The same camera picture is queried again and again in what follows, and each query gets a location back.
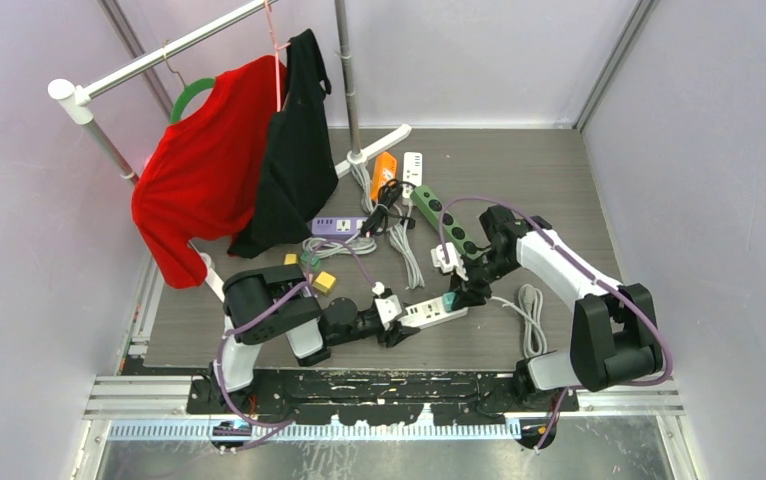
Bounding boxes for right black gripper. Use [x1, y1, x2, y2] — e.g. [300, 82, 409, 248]
[449, 248, 523, 309]

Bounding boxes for teal adapters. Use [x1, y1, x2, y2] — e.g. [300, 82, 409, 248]
[442, 292, 456, 312]

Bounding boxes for green power strip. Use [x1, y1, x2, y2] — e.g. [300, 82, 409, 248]
[410, 185, 482, 260]

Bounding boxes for white power strip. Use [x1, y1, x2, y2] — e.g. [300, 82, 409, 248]
[399, 295, 469, 330]
[401, 152, 423, 204]

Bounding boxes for purple power strip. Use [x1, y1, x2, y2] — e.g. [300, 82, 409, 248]
[311, 216, 366, 241]

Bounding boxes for orange power strip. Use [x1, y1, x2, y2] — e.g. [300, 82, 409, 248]
[369, 151, 398, 202]

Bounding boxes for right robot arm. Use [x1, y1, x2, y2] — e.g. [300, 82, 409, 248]
[442, 205, 673, 411]

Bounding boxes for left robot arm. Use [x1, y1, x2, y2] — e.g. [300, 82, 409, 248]
[206, 264, 420, 413]

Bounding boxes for black garment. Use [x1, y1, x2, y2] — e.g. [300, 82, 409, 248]
[227, 29, 339, 259]

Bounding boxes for red t-shirt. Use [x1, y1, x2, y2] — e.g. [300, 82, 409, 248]
[131, 55, 287, 289]

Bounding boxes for pink clothes hanger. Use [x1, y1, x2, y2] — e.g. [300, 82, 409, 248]
[263, 0, 289, 112]

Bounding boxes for green clothes hanger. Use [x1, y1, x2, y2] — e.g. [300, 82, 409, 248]
[169, 77, 216, 125]

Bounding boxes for metal clothes rack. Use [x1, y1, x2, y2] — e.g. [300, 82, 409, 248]
[46, 0, 414, 303]

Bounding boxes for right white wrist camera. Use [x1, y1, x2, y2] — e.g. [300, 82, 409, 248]
[430, 242, 468, 280]

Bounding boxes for far strip grey cord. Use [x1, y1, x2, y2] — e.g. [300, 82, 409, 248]
[488, 283, 549, 359]

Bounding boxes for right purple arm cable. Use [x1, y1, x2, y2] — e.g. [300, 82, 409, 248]
[437, 195, 676, 452]

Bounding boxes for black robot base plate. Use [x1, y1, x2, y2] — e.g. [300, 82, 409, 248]
[186, 369, 557, 426]

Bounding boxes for near strip grey cord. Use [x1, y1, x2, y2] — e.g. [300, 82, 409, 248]
[388, 198, 427, 291]

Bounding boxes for black power cord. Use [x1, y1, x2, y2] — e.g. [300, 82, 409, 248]
[359, 178, 417, 238]

